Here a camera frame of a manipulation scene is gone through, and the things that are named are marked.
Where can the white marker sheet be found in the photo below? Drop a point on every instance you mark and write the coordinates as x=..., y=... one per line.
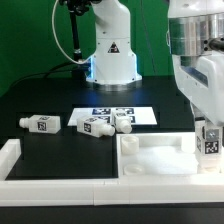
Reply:
x=138, y=115

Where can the white square table top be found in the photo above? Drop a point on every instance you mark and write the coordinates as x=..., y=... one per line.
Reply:
x=163, y=155

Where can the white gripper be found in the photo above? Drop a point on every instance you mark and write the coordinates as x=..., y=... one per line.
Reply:
x=204, y=87

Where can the white U-shaped fence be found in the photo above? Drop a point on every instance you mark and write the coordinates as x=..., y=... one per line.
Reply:
x=199, y=188

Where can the black camera stand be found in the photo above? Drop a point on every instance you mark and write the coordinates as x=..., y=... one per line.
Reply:
x=76, y=8

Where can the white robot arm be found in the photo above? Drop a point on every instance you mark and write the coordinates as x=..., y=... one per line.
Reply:
x=192, y=30

